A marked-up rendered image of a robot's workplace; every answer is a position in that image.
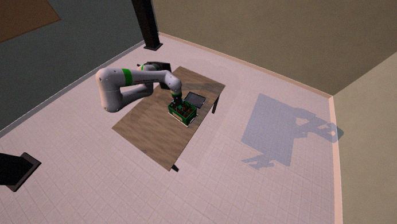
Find green plastic crate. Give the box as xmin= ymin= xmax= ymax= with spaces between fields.
xmin=168 ymin=101 xmax=197 ymax=126

